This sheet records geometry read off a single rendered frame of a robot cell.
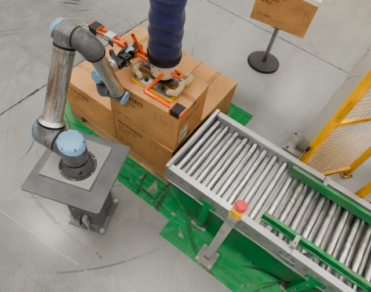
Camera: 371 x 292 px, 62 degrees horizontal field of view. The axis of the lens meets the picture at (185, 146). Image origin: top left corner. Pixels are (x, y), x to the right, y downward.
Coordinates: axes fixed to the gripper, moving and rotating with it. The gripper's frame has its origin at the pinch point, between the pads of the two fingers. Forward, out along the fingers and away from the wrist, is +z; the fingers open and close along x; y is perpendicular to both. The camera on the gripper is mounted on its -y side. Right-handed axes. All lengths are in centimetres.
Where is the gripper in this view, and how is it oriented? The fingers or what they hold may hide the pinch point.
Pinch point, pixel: (131, 48)
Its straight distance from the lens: 228.0
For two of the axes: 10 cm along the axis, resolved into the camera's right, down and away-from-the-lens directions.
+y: 8.0, 5.4, -2.5
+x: 1.1, -5.5, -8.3
